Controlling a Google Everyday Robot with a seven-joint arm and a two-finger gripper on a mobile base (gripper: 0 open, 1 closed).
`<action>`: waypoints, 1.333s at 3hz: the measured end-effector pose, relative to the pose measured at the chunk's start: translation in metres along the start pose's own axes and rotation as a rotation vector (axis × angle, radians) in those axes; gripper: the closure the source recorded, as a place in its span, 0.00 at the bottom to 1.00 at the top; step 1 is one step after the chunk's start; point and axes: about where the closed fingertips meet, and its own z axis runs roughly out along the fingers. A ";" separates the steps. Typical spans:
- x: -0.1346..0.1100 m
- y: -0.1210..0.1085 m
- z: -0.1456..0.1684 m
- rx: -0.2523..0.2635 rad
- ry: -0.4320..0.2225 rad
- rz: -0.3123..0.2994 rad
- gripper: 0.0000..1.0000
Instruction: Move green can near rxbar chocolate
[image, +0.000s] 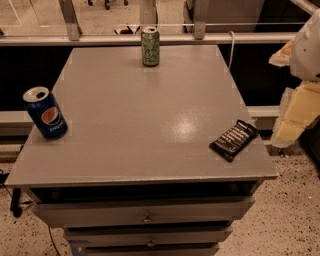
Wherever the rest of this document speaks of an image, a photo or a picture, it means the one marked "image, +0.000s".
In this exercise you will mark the bottom grey drawer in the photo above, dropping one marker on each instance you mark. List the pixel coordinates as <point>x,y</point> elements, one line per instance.
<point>158,250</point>

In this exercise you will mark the grey drawer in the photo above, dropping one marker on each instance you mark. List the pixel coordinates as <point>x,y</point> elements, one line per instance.
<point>143,212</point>
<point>145,236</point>
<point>158,250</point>

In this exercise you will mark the grey metal railing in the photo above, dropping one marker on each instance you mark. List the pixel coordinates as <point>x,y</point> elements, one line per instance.
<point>119,22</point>

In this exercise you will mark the blue Pepsi can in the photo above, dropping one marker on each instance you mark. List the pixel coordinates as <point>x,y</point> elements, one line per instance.
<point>43,109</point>

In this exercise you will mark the green soda can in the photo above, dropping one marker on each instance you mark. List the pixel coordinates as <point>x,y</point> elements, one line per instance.
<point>150,44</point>

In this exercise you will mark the grey drawer cabinet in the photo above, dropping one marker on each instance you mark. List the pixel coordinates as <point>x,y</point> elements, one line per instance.
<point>139,133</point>

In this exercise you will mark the middle grey drawer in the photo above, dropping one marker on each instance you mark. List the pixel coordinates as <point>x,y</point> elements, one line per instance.
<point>145,236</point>

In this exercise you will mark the top grey drawer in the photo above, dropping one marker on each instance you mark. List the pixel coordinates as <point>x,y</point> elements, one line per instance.
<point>143,212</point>

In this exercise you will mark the black RXBAR chocolate bar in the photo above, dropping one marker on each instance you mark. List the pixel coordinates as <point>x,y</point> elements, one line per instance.
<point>232,141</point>

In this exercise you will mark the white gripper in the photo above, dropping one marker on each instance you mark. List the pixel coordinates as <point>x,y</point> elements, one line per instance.
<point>308,55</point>

